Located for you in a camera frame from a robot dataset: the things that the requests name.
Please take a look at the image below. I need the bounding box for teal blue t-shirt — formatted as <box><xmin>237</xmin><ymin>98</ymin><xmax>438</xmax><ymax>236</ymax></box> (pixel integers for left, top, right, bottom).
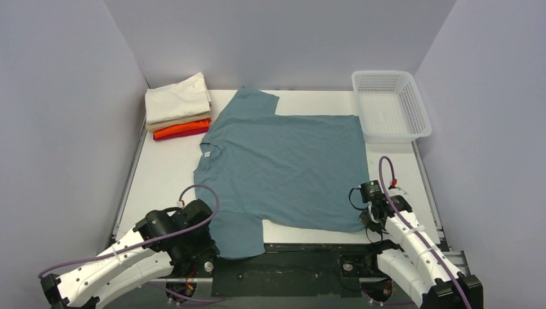
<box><xmin>193</xmin><ymin>88</ymin><xmax>369</xmax><ymax>259</ymax></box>

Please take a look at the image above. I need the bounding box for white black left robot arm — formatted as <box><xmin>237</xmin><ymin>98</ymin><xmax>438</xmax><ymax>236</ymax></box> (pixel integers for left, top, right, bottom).
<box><xmin>39</xmin><ymin>200</ymin><xmax>218</xmax><ymax>308</ymax></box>

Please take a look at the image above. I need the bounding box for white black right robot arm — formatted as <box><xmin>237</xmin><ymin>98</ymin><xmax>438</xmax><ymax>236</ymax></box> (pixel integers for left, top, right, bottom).
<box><xmin>358</xmin><ymin>180</ymin><xmax>484</xmax><ymax>308</ymax></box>

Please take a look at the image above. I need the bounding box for white perforated plastic basket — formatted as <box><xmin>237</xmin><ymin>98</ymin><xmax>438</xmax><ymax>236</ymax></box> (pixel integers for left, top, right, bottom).
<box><xmin>352</xmin><ymin>70</ymin><xmax>432</xmax><ymax>144</ymax></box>

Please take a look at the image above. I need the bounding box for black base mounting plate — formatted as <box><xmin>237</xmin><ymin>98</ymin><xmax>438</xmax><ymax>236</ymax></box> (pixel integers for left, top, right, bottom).
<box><xmin>106</xmin><ymin>241</ymin><xmax>449</xmax><ymax>299</ymax></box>

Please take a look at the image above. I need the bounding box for folded red t-shirt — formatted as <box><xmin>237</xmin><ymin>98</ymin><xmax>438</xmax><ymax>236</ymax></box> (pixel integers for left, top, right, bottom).
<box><xmin>153</xmin><ymin>128</ymin><xmax>208</xmax><ymax>141</ymax></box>

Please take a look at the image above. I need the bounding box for folded orange t-shirt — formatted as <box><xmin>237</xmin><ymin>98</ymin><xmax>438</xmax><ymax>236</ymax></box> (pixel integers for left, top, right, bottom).
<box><xmin>153</xmin><ymin>118</ymin><xmax>211</xmax><ymax>140</ymax></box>

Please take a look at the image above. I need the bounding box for folded beige t-shirt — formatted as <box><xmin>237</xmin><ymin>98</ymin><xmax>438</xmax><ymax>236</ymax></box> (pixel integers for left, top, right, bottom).
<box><xmin>145</xmin><ymin>112</ymin><xmax>211</xmax><ymax>133</ymax></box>

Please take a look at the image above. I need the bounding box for folded cream t-shirt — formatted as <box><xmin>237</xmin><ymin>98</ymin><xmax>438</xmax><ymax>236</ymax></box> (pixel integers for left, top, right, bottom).
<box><xmin>145</xmin><ymin>72</ymin><xmax>211</xmax><ymax>124</ymax></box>

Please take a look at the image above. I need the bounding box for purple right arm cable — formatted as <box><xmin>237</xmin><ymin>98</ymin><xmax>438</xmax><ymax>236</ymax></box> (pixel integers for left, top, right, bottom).
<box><xmin>378</xmin><ymin>155</ymin><xmax>475</xmax><ymax>309</ymax></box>

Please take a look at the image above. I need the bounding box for aluminium extrusion rail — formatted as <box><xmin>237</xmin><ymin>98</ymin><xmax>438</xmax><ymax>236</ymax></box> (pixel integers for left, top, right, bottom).
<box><xmin>443</xmin><ymin>251</ymin><xmax>471</xmax><ymax>276</ymax></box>

